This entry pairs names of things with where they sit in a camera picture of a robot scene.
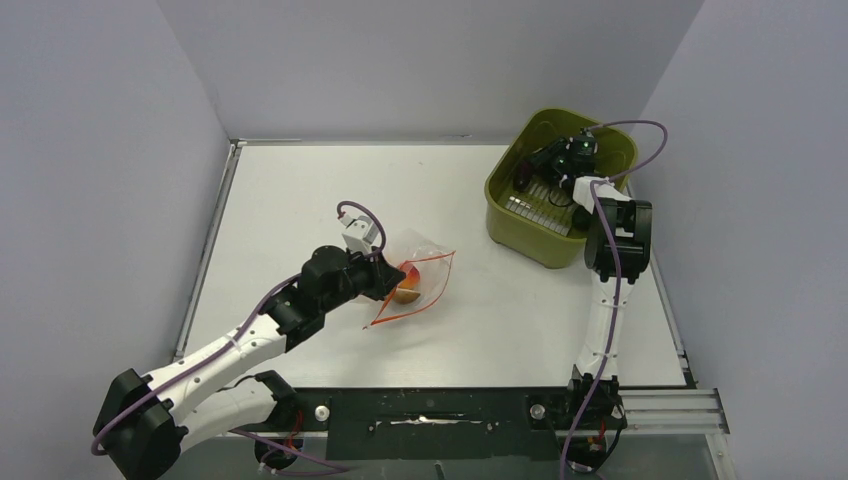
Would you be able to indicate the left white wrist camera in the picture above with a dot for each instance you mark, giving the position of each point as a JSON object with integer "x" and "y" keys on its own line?
{"x": 359, "y": 233}

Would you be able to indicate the purple toy eggplant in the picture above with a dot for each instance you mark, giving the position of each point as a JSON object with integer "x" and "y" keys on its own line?
{"x": 522, "y": 180}

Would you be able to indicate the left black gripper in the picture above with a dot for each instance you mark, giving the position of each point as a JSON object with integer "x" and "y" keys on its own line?
{"x": 380, "y": 286}

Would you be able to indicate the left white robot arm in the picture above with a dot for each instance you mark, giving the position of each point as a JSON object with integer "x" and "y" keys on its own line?
{"x": 148, "y": 420}

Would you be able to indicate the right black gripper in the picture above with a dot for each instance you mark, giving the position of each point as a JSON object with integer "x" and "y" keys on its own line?
{"x": 541, "y": 160}

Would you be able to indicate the olive green plastic basket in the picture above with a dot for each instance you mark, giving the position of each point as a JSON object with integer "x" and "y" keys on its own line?
{"x": 537, "y": 222}

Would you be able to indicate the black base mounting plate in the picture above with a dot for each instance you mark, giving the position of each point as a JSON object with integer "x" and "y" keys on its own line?
{"x": 538, "y": 423}

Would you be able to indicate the dark green toy avocado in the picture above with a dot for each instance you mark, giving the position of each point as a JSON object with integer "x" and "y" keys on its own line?
{"x": 581, "y": 220}

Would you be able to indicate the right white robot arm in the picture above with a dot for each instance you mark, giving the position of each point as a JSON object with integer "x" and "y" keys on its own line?
{"x": 617, "y": 252}

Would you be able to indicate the clear zip top bag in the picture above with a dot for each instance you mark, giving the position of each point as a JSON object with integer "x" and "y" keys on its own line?
{"x": 427, "y": 266}

